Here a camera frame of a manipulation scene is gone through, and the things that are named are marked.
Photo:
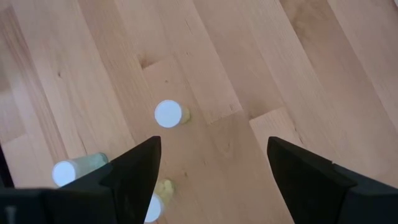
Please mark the small green-white vial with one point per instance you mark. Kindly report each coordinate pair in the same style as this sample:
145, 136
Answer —
168, 113
154, 208

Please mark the small green pill bottle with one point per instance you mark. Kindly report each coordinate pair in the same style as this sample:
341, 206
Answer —
63, 172

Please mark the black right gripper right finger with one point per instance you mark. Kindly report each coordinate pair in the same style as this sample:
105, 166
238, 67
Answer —
311, 186

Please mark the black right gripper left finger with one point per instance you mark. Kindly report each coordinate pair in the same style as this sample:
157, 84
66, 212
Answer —
124, 193

